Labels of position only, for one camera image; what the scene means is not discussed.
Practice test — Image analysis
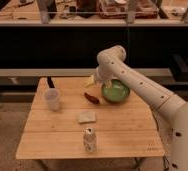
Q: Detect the small clear bottle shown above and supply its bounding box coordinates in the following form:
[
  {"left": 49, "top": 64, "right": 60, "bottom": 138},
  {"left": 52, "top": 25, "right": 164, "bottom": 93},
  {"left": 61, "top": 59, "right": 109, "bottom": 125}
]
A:
[{"left": 83, "top": 128, "right": 97, "bottom": 153}]

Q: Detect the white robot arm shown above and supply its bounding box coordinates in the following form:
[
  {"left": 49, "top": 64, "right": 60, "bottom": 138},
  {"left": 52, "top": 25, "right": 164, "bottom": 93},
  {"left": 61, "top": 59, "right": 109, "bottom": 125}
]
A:
[{"left": 85, "top": 45, "right": 188, "bottom": 171}]

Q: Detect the beige sponge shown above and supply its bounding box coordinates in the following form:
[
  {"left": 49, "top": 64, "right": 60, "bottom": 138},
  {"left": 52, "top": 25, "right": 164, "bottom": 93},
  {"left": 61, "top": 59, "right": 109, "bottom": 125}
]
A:
[{"left": 78, "top": 112, "right": 96, "bottom": 124}]

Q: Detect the clear plastic cup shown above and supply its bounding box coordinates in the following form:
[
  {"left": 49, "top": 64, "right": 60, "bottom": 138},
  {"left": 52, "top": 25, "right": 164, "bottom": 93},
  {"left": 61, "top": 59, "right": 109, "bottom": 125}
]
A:
[{"left": 43, "top": 88, "right": 60, "bottom": 111}]

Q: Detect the red chili pepper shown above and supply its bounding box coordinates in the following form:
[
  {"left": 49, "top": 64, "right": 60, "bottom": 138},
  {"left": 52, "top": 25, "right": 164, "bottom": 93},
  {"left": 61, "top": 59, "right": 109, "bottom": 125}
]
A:
[{"left": 84, "top": 92, "right": 100, "bottom": 104}]

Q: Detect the long workbench shelf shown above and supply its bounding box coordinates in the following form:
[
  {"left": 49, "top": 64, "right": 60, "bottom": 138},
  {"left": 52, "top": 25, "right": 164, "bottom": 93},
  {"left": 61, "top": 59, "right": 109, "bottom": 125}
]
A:
[{"left": 0, "top": 0, "right": 188, "bottom": 27}]

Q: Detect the green bowl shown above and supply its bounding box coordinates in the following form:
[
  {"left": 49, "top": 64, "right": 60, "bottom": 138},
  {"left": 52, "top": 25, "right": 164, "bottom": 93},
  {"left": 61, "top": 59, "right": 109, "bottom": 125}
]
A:
[{"left": 101, "top": 79, "right": 130, "bottom": 103}]

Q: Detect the wooden folding table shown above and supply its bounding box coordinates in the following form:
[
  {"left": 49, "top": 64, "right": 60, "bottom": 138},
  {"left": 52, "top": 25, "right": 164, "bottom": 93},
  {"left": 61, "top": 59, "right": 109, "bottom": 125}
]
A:
[{"left": 16, "top": 77, "right": 164, "bottom": 159}]

